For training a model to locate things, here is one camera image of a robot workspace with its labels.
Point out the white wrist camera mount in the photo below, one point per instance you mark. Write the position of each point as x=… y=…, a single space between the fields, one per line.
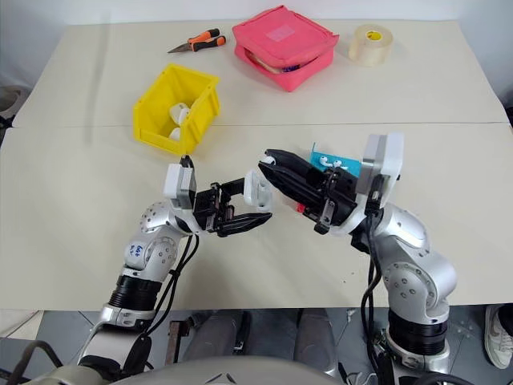
x=390 y=156
x=176 y=184

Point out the white earbud case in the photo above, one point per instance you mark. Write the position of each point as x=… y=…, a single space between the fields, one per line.
x=179 y=112
x=258 y=192
x=175 y=134

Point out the white sneaker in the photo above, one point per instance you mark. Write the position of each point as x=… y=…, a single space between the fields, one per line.
x=497 y=337

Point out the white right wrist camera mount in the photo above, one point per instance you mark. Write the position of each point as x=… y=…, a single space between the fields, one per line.
x=390 y=156

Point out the pink fabric pouch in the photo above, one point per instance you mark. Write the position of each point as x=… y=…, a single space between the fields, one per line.
x=280 y=36

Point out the rusty metal bar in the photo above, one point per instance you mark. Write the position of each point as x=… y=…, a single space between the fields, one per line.
x=174 y=341

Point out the grey robot torso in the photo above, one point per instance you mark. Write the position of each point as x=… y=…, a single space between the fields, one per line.
x=224 y=373

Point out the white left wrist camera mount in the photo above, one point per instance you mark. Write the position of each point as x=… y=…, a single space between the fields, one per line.
x=176 y=184

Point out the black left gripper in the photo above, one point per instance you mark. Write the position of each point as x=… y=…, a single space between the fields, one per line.
x=206 y=208

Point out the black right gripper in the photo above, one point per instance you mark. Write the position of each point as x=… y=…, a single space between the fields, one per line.
x=338 y=196

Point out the orange black pliers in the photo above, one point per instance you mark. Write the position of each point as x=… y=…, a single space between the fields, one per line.
x=200 y=42

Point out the white earbud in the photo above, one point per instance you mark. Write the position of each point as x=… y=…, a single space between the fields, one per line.
x=326 y=162

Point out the yellow plastic bin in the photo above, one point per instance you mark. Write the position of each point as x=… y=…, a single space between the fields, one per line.
x=160 y=100

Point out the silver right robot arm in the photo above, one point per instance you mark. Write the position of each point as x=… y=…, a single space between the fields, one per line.
x=413 y=264

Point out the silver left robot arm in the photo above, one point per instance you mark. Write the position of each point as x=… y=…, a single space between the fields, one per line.
x=154 y=248

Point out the clear tape roll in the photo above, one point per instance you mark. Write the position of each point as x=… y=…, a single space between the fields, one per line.
x=370 y=46

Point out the grey round object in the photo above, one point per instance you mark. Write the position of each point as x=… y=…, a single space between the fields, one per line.
x=8 y=100

